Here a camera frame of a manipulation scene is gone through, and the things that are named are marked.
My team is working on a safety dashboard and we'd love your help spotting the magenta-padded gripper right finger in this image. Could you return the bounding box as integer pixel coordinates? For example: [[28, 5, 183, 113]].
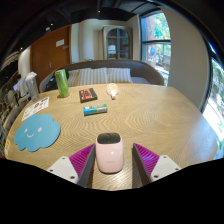
[[132, 142, 183, 186]]

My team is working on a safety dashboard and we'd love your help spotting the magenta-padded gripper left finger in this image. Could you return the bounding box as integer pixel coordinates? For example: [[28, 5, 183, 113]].
[[45, 143, 96, 188]]

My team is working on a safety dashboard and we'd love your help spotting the pink and black computer mouse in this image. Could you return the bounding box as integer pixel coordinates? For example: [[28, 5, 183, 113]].
[[94, 132, 125, 175]]

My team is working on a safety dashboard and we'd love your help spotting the blue cloud-shaped mouse pad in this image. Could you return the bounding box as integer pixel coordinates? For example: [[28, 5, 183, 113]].
[[13, 113, 62, 153]]

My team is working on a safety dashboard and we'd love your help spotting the yellow label sticker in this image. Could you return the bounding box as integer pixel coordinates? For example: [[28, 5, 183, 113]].
[[3, 138, 11, 158]]

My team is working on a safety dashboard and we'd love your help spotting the white sticker sheet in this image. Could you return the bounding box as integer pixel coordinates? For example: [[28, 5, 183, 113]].
[[21, 96, 50, 122]]

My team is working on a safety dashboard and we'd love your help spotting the small green and blue pack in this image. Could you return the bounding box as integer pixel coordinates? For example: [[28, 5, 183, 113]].
[[82, 103, 109, 117]]

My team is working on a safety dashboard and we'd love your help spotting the black box with red print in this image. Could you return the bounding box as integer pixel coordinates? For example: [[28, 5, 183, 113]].
[[78, 87, 99, 104]]

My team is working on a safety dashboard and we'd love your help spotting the large side window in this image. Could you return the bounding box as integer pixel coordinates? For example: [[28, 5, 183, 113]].
[[201, 58, 224, 151]]

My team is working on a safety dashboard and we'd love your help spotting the black backpack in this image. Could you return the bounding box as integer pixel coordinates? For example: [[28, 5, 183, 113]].
[[44, 78, 58, 92]]

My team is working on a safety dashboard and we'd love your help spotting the green drink can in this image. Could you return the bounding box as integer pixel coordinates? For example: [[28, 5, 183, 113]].
[[54, 68, 71, 99]]

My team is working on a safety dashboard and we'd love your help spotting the group of chairs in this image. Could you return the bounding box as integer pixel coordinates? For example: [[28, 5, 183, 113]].
[[0, 71, 28, 134]]

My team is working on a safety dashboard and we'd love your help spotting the striped cushion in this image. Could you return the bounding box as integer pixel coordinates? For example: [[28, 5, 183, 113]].
[[106, 67, 134, 84], [66, 69, 81, 88], [78, 67, 109, 86]]

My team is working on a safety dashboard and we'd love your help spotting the brown curved sofa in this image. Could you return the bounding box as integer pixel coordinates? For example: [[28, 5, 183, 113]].
[[39, 59, 165, 93]]

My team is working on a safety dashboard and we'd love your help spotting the brown wooden door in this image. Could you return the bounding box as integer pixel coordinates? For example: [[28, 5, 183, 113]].
[[30, 24, 73, 89]]

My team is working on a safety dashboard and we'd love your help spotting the black-framed window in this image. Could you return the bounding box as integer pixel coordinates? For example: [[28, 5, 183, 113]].
[[139, 11, 172, 86]]

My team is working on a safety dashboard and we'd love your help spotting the white door sign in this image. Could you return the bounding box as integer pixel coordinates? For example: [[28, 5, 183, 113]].
[[55, 38, 66, 48]]

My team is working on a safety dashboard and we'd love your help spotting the glass-door cabinet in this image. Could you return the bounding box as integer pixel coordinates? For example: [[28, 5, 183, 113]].
[[102, 25, 134, 61]]

